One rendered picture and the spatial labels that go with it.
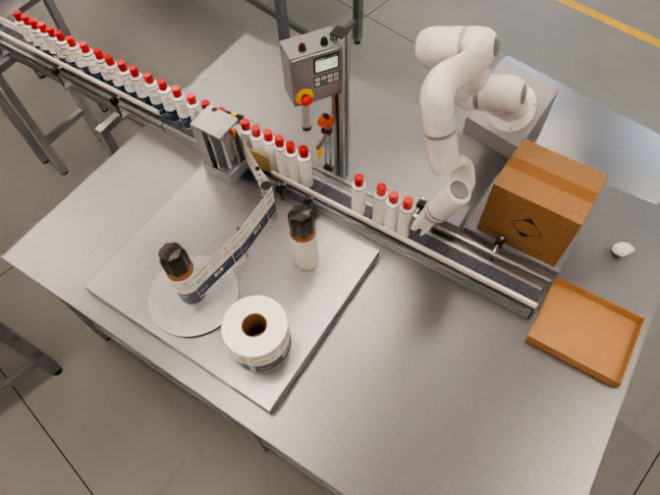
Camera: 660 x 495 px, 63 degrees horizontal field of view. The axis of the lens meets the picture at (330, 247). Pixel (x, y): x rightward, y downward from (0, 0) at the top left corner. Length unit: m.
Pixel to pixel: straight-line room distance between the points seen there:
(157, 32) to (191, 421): 2.89
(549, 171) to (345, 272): 0.76
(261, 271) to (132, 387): 1.16
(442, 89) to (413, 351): 0.85
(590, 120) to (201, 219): 1.67
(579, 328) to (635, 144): 0.91
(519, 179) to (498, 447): 0.85
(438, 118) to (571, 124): 1.15
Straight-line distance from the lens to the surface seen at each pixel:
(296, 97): 1.75
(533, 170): 1.91
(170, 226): 2.07
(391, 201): 1.81
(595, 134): 2.54
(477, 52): 1.49
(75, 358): 2.99
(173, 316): 1.87
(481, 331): 1.88
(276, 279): 1.87
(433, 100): 1.44
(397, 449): 1.73
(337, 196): 2.05
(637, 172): 2.47
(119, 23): 4.65
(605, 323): 2.03
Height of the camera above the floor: 2.52
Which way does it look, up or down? 59 degrees down
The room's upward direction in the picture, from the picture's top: 3 degrees counter-clockwise
